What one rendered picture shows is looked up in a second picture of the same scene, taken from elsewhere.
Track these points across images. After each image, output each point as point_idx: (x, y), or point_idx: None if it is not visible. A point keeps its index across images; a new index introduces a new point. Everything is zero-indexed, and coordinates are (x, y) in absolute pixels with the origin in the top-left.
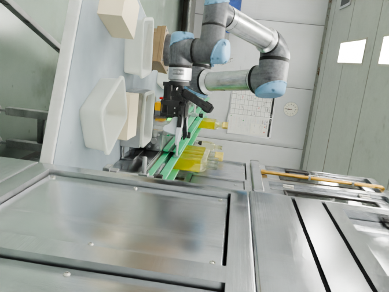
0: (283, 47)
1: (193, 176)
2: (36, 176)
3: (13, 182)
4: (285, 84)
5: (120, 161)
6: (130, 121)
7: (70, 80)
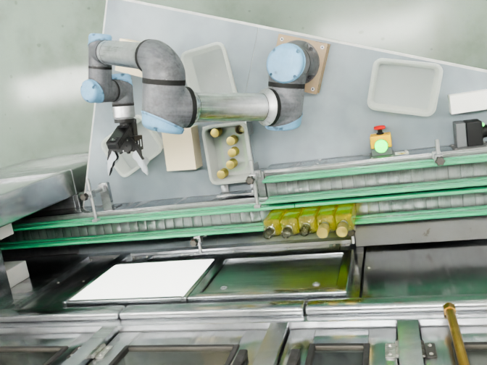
0: (141, 64)
1: (336, 256)
2: (46, 174)
3: (38, 174)
4: (146, 116)
5: (211, 195)
6: (172, 154)
7: (96, 122)
